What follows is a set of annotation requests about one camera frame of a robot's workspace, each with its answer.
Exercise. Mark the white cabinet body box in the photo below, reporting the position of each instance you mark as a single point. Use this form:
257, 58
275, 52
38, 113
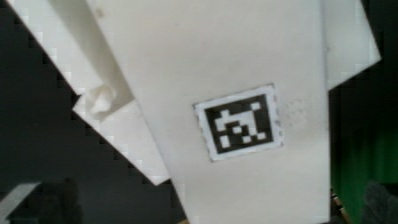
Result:
61, 24

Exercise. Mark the white cabinet top block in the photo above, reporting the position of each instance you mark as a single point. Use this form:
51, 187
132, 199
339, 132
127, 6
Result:
223, 61

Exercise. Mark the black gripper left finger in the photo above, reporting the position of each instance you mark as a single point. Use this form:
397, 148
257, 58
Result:
42, 203

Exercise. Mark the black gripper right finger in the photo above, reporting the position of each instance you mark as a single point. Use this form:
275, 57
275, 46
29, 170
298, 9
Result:
381, 204

